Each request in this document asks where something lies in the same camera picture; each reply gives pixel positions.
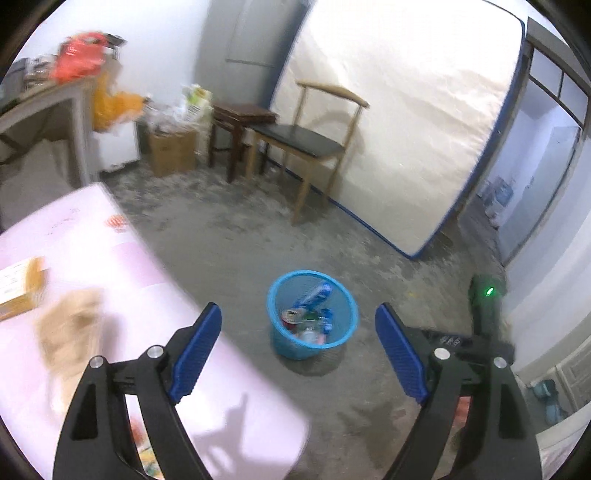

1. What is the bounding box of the wooden chair black seat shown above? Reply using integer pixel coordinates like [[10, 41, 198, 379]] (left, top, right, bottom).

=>
[[249, 80, 370, 227]]

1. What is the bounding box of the brown paper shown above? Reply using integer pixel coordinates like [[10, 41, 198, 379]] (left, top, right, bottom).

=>
[[36, 288, 105, 407]]

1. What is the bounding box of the white side table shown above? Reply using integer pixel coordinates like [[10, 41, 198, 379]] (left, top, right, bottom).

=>
[[0, 76, 100, 188]]

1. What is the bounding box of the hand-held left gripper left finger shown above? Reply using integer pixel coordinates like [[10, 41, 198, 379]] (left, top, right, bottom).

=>
[[53, 302, 223, 480]]

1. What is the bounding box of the orange plastic bag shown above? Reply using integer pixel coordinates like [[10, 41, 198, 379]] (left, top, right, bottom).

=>
[[92, 69, 151, 132]]

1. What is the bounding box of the pink table with pictures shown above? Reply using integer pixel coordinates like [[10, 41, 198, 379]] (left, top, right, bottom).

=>
[[0, 182, 310, 480]]

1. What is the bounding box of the red plastic bag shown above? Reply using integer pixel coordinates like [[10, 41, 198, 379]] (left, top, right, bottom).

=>
[[51, 31, 109, 84]]

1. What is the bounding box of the cardboard box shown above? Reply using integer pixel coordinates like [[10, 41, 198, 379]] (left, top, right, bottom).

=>
[[147, 129, 198, 178]]

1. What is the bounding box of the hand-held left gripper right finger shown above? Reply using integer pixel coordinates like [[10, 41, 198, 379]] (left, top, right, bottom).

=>
[[375, 302, 543, 480]]

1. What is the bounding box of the green label plastic bottle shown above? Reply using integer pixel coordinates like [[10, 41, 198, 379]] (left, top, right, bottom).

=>
[[295, 311, 326, 344]]

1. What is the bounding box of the small yellow box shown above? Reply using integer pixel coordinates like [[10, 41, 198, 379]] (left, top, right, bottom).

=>
[[0, 256, 49, 321]]

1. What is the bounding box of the blue mesh wastebasket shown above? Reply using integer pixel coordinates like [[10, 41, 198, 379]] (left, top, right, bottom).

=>
[[267, 270, 359, 361]]

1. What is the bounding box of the white mattress blue edge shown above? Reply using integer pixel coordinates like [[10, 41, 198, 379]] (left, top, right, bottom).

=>
[[270, 0, 527, 259]]

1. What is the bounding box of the dark wooden stool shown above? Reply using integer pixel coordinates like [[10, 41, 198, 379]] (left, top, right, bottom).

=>
[[209, 102, 278, 183]]

